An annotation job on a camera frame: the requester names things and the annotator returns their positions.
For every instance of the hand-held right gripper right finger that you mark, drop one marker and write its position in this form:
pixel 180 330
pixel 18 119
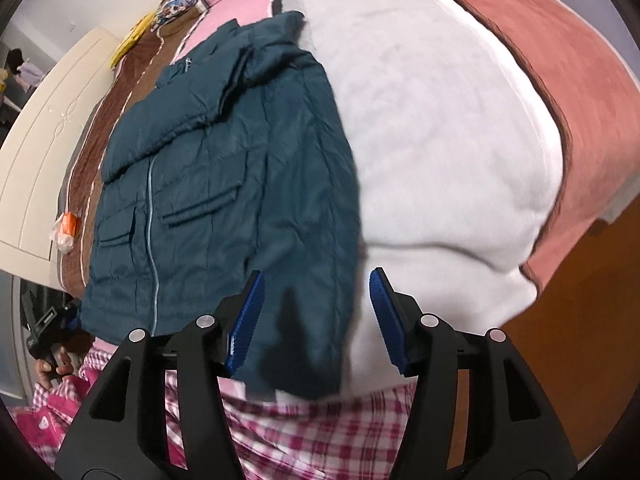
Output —
pixel 387 321

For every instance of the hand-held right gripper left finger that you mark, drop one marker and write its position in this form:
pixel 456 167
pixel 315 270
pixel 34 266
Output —
pixel 244 321

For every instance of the teal padded jacket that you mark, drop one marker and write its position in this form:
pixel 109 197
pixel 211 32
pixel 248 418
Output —
pixel 260 170

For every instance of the person's left hand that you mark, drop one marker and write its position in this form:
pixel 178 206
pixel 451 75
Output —
pixel 55 367

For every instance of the orange plastic packet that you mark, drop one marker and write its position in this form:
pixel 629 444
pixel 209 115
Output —
pixel 66 230

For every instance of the pink plaid pajama clothing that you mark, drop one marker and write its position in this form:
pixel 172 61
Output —
pixel 310 435

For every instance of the cream bed headboard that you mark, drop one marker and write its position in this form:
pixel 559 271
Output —
pixel 55 130

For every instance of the striped fleece blanket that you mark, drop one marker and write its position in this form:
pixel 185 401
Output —
pixel 450 135

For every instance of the purple cloth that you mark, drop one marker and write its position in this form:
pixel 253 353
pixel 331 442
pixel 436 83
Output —
pixel 28 75

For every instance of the yellow pillow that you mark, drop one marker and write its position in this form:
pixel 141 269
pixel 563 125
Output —
pixel 131 39

